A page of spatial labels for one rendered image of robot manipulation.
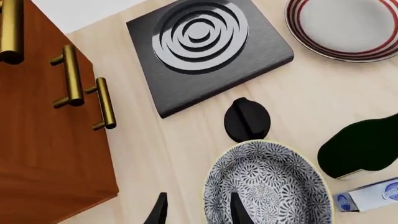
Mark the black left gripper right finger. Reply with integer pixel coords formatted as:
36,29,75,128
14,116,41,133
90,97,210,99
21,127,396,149
230,192,256,224

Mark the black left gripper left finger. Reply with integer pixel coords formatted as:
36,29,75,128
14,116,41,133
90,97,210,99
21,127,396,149
143,192,169,224

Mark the patterned black and white bowl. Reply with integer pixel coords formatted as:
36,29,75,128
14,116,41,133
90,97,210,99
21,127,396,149
203,139,336,224

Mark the flat black stove plate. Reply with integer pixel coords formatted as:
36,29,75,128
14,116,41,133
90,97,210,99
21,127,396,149
126,0,295,119

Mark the white plate with red rings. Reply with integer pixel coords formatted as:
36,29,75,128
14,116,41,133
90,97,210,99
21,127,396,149
284,0,398,63

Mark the round black stove knob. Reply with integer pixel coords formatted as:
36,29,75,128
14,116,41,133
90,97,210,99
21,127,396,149
223,98,274,143

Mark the white and blue printed box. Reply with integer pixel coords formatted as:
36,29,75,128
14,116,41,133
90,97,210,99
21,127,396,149
333,176,398,213

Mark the wooden cabinet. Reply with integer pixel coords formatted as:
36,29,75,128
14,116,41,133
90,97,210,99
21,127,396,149
0,0,120,224

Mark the small brass drawer handle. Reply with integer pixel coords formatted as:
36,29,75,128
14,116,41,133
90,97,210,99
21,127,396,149
84,77,117,131

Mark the medium brass drawer handle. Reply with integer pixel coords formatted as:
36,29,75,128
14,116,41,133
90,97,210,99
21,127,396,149
49,44,85,109

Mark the large brass drawer handle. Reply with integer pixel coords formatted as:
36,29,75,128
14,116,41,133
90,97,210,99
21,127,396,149
0,0,25,63

